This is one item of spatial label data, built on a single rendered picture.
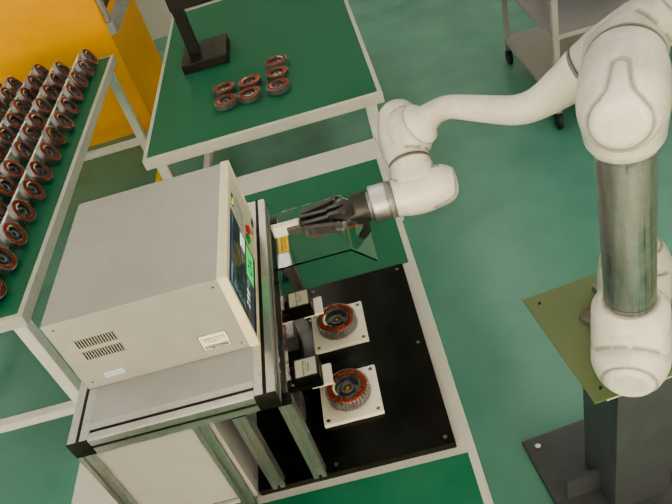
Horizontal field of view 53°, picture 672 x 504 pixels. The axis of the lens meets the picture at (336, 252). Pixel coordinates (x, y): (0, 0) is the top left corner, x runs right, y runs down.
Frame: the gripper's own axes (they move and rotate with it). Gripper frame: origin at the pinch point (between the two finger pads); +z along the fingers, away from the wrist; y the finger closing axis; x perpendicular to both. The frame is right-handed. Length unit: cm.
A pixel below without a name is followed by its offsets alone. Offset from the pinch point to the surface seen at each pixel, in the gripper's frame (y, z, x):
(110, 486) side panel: -42, 50, -24
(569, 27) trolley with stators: 187, -138, -63
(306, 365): -20.1, 4.2, -26.1
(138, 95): 327, 119, -90
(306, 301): 1.8, 2.5, -26.0
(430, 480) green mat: -47, -17, -43
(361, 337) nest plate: -2.6, -8.7, -39.9
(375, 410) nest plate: -27.2, -8.7, -40.0
